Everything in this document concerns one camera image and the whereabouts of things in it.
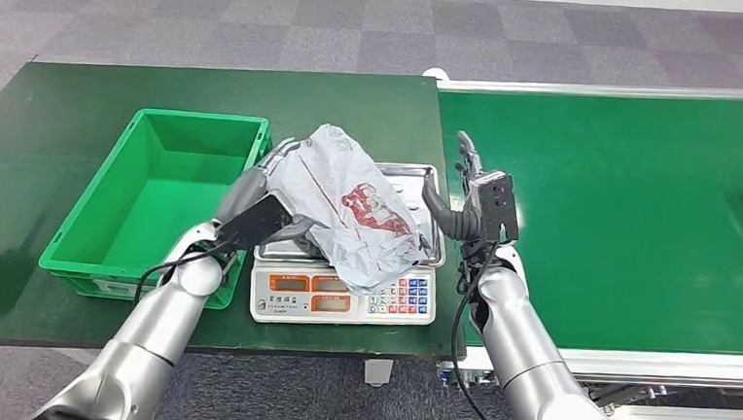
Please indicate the white electronic scale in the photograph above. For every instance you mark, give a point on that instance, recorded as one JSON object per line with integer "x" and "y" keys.
{"x": 288, "y": 300}

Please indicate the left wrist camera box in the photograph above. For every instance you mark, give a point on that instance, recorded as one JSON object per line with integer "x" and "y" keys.
{"x": 254, "y": 224}

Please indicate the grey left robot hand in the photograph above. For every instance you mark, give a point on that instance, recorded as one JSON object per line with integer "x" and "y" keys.
{"x": 243, "y": 191}

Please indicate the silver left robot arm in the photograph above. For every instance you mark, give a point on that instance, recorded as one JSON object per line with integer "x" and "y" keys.
{"x": 151, "y": 330}

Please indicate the green plastic crate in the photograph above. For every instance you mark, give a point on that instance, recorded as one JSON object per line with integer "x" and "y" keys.
{"x": 147, "y": 188}

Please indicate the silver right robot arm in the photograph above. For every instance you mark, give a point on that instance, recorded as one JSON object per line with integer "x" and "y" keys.
{"x": 524, "y": 353}

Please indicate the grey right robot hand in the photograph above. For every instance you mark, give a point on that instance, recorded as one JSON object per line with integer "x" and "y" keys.
{"x": 458, "y": 223}

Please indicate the grey plastic mailer package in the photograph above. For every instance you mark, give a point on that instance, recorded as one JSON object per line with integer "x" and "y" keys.
{"x": 340, "y": 200}

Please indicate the green conveyor belt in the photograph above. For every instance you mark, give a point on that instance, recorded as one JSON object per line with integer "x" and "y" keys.
{"x": 637, "y": 186}

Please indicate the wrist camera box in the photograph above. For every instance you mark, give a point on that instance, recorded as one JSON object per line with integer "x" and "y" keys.
{"x": 494, "y": 203}
{"x": 254, "y": 224}

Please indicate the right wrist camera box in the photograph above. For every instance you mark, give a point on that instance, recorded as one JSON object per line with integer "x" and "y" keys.
{"x": 494, "y": 203}

